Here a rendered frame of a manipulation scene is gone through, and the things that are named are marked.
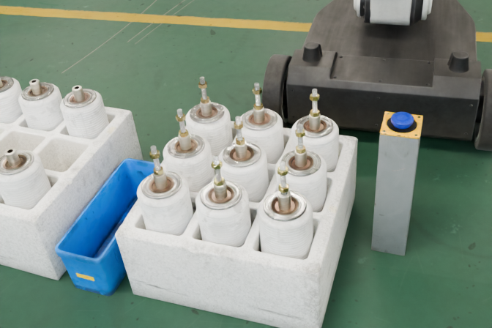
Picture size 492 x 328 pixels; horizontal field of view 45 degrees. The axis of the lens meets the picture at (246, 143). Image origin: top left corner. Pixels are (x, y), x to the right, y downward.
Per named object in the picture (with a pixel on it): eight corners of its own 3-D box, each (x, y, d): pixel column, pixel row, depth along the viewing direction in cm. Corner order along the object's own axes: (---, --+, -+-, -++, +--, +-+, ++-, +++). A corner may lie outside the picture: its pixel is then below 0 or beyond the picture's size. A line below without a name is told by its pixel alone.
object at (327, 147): (297, 209, 128) (294, 143, 116) (291, 180, 135) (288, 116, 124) (341, 204, 128) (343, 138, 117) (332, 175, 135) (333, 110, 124)
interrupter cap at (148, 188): (154, 170, 114) (153, 167, 114) (189, 177, 111) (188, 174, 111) (134, 195, 109) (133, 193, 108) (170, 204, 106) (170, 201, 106)
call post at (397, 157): (375, 226, 131) (384, 112, 112) (408, 232, 129) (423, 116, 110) (370, 250, 126) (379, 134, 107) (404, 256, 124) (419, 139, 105)
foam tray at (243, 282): (201, 173, 150) (192, 115, 139) (355, 197, 139) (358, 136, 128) (132, 294, 122) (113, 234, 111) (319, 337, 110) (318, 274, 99)
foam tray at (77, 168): (23, 143, 167) (2, 88, 156) (145, 166, 154) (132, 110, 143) (-80, 242, 139) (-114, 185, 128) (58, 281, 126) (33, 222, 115)
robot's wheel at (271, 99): (280, 101, 173) (277, 40, 161) (296, 102, 172) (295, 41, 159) (263, 143, 158) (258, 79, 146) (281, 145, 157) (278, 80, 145)
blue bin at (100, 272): (135, 194, 146) (124, 157, 139) (175, 202, 143) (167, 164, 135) (67, 288, 124) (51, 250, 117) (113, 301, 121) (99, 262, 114)
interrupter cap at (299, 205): (302, 225, 99) (302, 222, 99) (258, 219, 101) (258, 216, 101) (310, 195, 105) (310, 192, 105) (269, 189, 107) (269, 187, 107)
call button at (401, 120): (392, 118, 111) (392, 109, 109) (414, 121, 109) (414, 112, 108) (389, 131, 108) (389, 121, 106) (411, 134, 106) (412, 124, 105)
